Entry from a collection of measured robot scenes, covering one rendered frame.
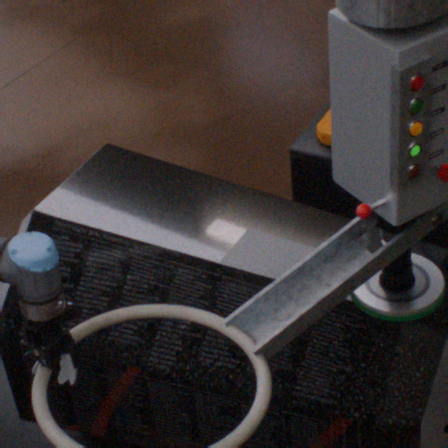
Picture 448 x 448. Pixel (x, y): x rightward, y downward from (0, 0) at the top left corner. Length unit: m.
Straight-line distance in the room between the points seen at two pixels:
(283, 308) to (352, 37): 0.63
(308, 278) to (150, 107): 2.60
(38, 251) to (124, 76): 3.09
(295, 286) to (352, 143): 0.36
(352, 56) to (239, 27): 3.33
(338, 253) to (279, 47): 2.90
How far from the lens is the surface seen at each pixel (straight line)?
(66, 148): 4.72
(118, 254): 2.80
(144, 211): 2.86
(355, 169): 2.29
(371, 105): 2.15
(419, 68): 2.05
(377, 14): 2.02
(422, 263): 2.60
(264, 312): 2.38
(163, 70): 5.17
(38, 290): 2.16
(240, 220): 2.79
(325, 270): 2.41
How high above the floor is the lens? 2.58
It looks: 38 degrees down
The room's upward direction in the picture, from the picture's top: 7 degrees counter-clockwise
